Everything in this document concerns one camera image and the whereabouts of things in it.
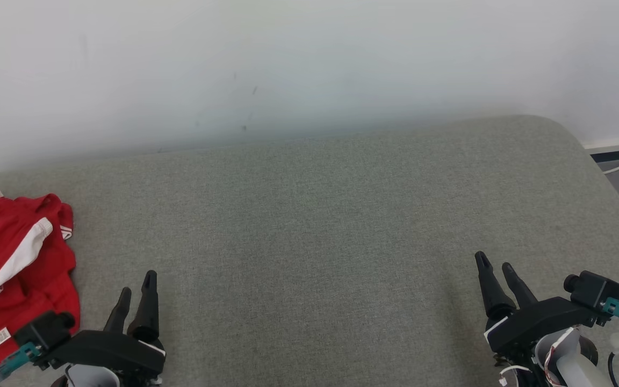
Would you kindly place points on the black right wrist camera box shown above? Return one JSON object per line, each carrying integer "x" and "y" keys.
{"x": 594, "y": 290}

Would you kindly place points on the red t-shirt with white sleeves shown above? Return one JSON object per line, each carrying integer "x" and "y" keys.
{"x": 46, "y": 303}

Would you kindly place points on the teal left camera connector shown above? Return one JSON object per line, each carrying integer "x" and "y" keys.
{"x": 16, "y": 361}

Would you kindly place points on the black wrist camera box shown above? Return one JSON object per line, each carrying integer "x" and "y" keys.
{"x": 46, "y": 329}
{"x": 594, "y": 290}

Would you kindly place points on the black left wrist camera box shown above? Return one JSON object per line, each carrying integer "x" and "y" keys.
{"x": 46, "y": 329}

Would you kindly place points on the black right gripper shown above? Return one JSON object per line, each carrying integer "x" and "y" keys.
{"x": 540, "y": 322}

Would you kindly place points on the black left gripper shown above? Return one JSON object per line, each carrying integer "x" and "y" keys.
{"x": 105, "y": 349}

